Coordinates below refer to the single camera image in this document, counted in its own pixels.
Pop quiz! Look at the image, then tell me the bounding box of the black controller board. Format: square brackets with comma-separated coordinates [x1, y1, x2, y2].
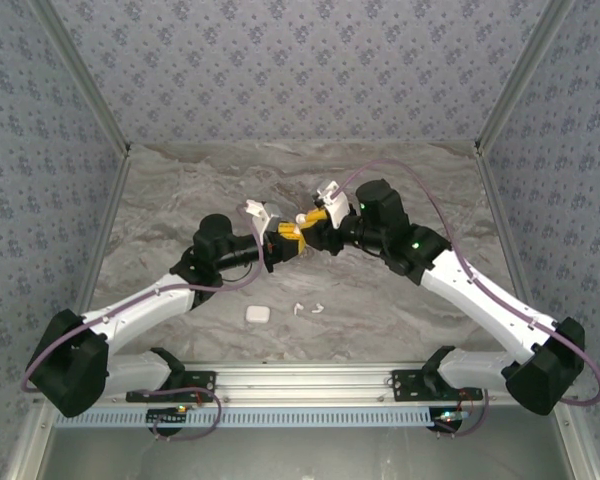
[431, 407, 465, 434]
[146, 406, 190, 427]

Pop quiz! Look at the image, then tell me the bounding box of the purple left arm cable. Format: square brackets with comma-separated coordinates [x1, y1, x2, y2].
[20, 203, 267, 394]

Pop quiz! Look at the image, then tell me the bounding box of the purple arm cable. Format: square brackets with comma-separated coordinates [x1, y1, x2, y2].
[335, 158, 600, 404]
[20, 203, 267, 394]

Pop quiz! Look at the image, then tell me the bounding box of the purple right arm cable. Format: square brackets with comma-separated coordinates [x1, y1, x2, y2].
[335, 158, 600, 404]

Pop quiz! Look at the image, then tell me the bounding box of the aluminium mounting rail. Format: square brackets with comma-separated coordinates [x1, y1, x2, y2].
[182, 362, 434, 405]

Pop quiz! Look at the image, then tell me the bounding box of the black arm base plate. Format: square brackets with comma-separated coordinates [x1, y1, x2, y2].
[390, 368, 484, 402]
[126, 369, 217, 404]

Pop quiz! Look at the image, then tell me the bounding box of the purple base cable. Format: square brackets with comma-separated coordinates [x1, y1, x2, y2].
[432, 388, 490, 439]
[138, 385, 224, 442]

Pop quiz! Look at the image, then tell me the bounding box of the white slotted cable duct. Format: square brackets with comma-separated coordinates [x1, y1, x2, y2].
[53, 405, 439, 429]

